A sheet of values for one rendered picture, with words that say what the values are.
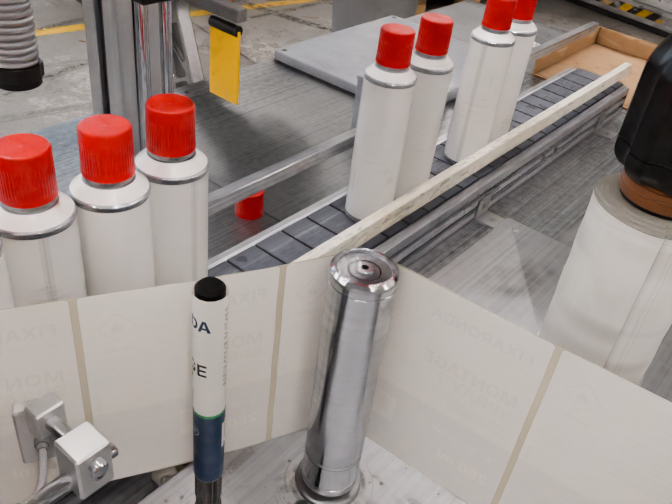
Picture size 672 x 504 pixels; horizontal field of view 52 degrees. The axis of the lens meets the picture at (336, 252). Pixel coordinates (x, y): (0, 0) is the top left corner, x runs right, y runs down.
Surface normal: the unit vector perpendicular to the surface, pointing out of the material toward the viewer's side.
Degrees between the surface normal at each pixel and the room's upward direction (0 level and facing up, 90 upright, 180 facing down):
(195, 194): 90
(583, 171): 0
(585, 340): 89
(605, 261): 87
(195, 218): 90
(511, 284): 0
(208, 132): 0
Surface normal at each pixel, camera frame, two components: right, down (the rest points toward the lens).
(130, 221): 0.63, 0.52
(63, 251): 0.80, 0.42
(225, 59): -0.63, 0.40
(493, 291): 0.11, -0.80
